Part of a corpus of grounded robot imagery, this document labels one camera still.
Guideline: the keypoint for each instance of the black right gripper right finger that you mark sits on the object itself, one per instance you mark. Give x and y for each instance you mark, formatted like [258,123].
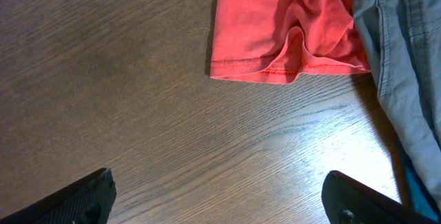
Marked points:
[347,201]

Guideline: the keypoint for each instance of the blue jeans garment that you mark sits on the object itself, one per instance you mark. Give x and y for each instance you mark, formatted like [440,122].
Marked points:
[420,199]

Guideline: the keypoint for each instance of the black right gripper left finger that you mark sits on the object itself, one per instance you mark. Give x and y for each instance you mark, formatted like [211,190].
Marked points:
[87,200]

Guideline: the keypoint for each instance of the red garment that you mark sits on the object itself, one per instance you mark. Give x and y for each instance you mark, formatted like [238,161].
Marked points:
[275,41]

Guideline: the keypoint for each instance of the grey garment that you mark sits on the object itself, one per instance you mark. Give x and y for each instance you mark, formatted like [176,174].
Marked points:
[402,42]

